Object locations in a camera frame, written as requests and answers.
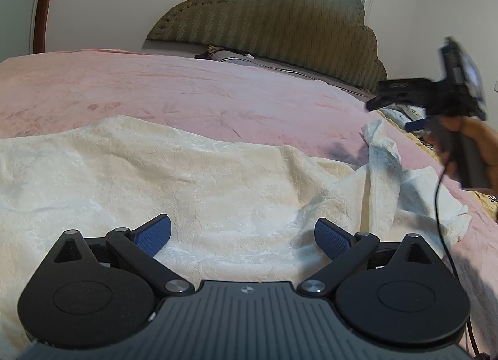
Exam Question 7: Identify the white patterned bedding at side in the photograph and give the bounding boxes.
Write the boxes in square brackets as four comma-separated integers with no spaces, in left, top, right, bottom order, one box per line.
[379,105,498,224]

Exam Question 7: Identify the olive padded headboard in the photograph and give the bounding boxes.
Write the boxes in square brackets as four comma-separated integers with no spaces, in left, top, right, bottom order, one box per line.
[146,0,388,94]

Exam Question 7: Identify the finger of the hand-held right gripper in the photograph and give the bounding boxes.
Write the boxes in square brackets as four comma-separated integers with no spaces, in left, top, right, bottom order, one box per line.
[404,119,430,133]
[365,78,430,112]

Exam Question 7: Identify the grey striped pillow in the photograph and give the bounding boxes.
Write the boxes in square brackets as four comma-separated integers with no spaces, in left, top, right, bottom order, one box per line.
[194,45,376,97]

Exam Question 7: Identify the cream white towel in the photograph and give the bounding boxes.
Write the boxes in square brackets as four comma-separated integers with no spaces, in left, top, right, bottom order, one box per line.
[0,116,472,360]

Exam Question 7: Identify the person's right hand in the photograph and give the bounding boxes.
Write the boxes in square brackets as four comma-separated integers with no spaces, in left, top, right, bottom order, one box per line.
[435,114,498,192]

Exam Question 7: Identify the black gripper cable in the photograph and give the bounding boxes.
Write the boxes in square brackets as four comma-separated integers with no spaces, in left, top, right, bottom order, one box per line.
[435,150,483,360]

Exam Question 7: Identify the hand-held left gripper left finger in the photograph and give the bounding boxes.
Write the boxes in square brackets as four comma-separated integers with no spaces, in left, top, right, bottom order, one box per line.
[50,214,195,299]

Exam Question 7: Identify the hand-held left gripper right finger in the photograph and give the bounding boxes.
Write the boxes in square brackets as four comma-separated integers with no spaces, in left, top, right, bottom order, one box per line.
[297,217,439,299]

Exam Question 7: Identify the pink bed blanket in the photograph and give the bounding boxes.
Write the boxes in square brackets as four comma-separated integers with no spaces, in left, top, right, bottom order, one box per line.
[0,48,498,360]

